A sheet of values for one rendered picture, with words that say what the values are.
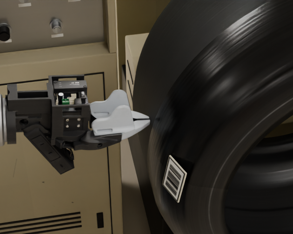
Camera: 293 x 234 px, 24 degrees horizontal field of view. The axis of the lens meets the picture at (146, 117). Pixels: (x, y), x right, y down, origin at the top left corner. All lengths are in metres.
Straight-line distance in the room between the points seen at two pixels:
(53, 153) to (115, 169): 1.02
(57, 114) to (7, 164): 1.03
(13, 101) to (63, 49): 0.83
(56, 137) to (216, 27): 0.28
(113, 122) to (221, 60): 0.19
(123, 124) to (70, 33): 0.78
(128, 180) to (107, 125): 1.65
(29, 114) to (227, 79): 0.29
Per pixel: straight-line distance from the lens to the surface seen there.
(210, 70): 0.90
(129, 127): 0.99
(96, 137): 0.98
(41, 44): 1.76
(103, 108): 1.01
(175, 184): 0.96
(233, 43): 0.90
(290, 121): 1.50
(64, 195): 2.08
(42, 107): 0.95
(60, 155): 1.02
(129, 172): 2.65
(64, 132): 0.98
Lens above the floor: 1.95
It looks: 42 degrees down
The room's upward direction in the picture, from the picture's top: straight up
